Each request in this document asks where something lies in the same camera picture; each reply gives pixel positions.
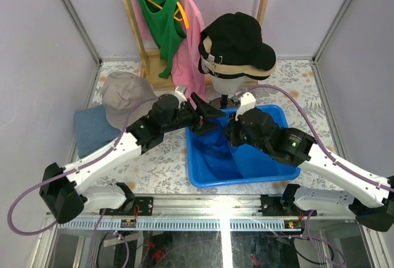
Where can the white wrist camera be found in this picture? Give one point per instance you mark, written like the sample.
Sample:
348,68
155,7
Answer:
247,102
179,93

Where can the pink t-shirt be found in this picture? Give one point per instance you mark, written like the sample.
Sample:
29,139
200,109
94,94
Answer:
185,63

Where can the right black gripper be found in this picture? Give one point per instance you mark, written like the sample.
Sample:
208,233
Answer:
234,139

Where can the blue cap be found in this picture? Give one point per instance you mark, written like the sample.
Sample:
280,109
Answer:
217,156

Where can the beige mannequin head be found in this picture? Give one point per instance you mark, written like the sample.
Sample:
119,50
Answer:
227,89

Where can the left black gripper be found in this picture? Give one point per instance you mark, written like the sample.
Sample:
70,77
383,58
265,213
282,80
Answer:
194,116

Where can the green tank top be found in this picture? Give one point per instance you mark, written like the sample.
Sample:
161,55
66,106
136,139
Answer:
166,31

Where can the wooden clothes rack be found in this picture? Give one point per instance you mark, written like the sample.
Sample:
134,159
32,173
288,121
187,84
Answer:
152,64

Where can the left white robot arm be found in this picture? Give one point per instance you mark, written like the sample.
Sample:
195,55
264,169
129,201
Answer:
68,191

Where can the grey bucket hat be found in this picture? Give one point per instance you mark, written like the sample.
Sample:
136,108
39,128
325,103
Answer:
126,98

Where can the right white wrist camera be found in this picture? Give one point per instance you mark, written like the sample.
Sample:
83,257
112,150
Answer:
247,102

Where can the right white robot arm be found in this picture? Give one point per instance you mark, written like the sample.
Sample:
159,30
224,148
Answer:
369,197

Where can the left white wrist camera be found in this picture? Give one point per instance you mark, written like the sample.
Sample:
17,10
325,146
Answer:
179,93

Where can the folded blue cloth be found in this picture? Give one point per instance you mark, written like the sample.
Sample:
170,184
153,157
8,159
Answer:
93,131

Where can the blue plastic bin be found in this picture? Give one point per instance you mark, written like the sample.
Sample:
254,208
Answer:
255,166

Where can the black baseball cap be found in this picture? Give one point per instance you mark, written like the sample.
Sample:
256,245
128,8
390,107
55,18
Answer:
207,66
234,25

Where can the khaki hat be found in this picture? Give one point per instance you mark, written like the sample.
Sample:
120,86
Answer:
227,57

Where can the aluminium rail base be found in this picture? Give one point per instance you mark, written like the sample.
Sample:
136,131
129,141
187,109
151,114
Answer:
208,212

